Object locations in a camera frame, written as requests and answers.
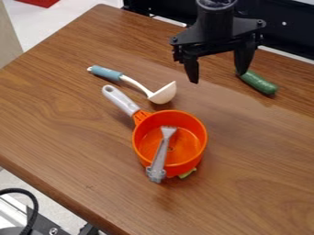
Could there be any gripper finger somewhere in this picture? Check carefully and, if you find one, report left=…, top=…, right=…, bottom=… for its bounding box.
left=181, top=53, right=202, bottom=84
left=232, top=39, right=258, bottom=76

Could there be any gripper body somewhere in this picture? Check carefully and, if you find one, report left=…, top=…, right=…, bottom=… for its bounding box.
left=168, top=17, right=268, bottom=64

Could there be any green toy cucumber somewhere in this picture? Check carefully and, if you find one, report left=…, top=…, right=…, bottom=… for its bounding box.
left=235, top=70, right=280, bottom=95

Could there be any grey spatula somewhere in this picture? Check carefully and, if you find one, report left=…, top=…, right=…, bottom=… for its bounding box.
left=144, top=125, right=180, bottom=185

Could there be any yellow-green toy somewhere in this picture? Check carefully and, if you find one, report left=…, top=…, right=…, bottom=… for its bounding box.
left=177, top=166, right=199, bottom=180

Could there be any red box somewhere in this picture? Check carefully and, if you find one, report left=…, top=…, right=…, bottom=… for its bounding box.
left=15, top=0, right=62, bottom=9

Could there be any white ladle with blue handle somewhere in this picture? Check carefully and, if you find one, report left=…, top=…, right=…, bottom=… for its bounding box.
left=85, top=64, right=178, bottom=106

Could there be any orange pot with grey handle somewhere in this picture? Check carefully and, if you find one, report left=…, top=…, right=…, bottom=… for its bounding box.
left=100, top=84, right=210, bottom=179

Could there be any black cable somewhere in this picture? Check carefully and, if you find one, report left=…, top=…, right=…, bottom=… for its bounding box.
left=0, top=187, right=41, bottom=235

